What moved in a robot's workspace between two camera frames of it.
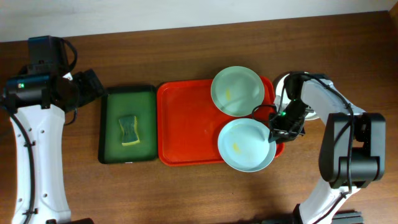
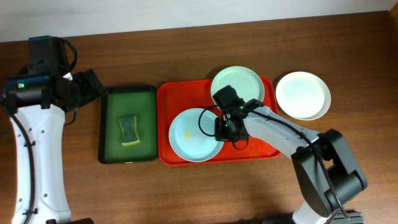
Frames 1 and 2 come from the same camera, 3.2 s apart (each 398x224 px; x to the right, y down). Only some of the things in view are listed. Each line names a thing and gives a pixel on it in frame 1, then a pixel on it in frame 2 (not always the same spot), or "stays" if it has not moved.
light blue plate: x=244 y=145 to x=192 y=135
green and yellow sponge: x=130 y=130 stays
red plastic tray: x=189 y=122 stays
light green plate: x=236 y=90 stays
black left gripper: x=90 y=86 stays
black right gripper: x=283 y=134 to x=223 y=135
